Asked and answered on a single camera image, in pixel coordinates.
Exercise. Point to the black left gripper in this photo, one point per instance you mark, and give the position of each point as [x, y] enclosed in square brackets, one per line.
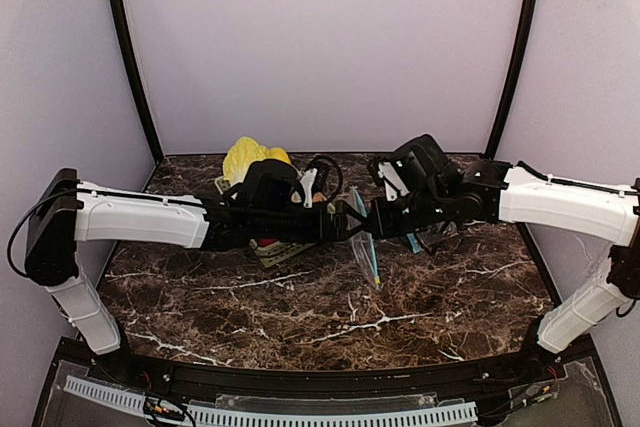
[330, 220]

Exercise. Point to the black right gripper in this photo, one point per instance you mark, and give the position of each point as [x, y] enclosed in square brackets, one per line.
[379, 217]

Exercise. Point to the clear zip bag blue zipper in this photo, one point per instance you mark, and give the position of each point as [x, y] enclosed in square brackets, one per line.
[415, 243]

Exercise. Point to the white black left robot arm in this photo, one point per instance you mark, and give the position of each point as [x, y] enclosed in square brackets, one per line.
[274, 201]

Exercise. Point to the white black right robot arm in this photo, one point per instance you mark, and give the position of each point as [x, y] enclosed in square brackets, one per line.
[424, 187]

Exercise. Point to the pale green plastic basket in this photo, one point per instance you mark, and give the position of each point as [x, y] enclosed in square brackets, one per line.
[280, 251]

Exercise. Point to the red bell pepper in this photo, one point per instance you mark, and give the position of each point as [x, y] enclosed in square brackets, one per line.
[263, 243]

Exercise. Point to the yellow lemon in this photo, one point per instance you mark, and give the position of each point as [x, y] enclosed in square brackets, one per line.
[279, 154]

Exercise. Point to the yellow napa cabbage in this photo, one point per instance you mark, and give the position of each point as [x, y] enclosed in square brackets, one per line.
[240, 156]

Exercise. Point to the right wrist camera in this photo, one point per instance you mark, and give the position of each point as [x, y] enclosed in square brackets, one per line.
[385, 176]

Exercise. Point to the black front rail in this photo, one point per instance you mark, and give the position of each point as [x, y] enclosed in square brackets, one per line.
[491, 377]

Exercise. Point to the black frame post right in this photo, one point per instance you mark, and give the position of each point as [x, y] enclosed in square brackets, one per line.
[521, 38]

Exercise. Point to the black frame post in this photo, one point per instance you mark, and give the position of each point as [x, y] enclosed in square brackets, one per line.
[521, 38]
[128, 56]

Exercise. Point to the black frame post left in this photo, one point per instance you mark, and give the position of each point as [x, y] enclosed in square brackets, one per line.
[128, 56]

